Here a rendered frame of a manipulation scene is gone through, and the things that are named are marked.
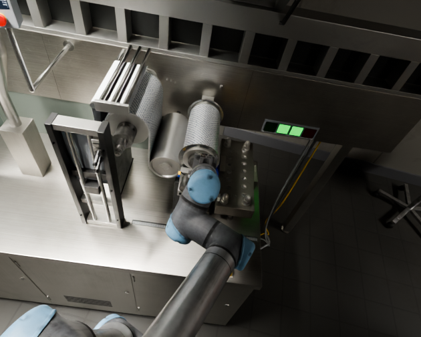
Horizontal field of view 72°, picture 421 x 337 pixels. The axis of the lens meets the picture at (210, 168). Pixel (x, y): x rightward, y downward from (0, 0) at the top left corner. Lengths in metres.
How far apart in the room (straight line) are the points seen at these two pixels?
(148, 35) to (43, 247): 0.91
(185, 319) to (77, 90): 1.10
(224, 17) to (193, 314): 0.90
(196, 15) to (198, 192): 0.66
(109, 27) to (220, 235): 0.92
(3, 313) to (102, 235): 1.13
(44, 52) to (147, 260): 0.90
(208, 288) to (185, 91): 0.86
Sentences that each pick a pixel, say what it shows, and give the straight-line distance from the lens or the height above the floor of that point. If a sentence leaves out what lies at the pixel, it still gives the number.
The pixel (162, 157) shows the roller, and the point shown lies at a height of 1.23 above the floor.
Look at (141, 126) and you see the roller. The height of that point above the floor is 1.35.
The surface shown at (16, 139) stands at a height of 1.13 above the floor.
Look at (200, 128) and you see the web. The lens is 1.05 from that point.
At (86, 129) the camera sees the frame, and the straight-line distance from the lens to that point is 0.86.
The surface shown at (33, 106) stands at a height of 1.07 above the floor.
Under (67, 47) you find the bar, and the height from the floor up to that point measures 1.42.
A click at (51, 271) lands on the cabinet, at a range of 1.51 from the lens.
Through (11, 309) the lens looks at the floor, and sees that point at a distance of 2.26.
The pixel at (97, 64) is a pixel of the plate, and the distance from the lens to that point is 1.29.
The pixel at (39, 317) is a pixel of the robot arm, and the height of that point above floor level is 1.52.
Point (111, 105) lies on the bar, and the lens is 0.91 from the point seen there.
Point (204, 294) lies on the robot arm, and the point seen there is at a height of 1.45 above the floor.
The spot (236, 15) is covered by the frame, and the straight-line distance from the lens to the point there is 1.10.
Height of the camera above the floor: 2.01
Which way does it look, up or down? 49 degrees down
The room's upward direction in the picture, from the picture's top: 13 degrees clockwise
